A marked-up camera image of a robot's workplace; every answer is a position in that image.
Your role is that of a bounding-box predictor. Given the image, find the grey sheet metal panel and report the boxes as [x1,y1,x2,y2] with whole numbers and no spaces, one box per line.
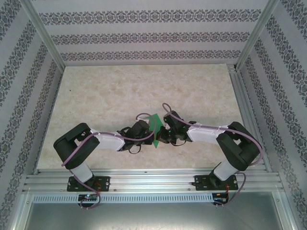
[12,191,295,230]

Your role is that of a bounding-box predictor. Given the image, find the slotted grey cable duct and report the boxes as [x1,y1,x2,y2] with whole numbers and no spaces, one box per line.
[32,193,227,204]

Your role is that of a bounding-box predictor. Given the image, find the green paper sheet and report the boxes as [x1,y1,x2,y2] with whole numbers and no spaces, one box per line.
[146,113,164,150]

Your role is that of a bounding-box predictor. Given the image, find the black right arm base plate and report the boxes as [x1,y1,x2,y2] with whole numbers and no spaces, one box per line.
[194,174,239,192]

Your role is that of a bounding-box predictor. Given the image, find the aluminium side rail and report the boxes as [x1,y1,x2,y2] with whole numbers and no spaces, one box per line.
[226,63,273,173]

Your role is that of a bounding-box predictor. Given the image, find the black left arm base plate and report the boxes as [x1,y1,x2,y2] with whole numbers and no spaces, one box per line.
[67,176,111,192]

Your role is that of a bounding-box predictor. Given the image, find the small circuit board green light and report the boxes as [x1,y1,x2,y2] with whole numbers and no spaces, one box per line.
[78,194,99,201]

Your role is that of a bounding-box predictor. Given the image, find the aluminium frame post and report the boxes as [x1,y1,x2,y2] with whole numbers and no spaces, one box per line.
[19,0,67,70]
[236,0,281,70]

